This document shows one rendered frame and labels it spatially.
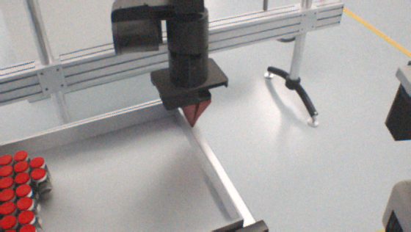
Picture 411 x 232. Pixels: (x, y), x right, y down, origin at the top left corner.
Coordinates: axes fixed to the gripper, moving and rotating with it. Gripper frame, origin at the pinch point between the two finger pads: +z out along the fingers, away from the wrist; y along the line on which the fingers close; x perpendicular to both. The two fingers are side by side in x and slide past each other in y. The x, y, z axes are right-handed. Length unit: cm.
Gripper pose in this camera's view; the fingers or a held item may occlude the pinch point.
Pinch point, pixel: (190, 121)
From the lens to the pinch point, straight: 63.1
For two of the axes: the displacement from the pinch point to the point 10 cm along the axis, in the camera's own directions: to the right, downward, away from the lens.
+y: -9.2, 2.6, -2.9
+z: 0.0, 7.4, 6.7
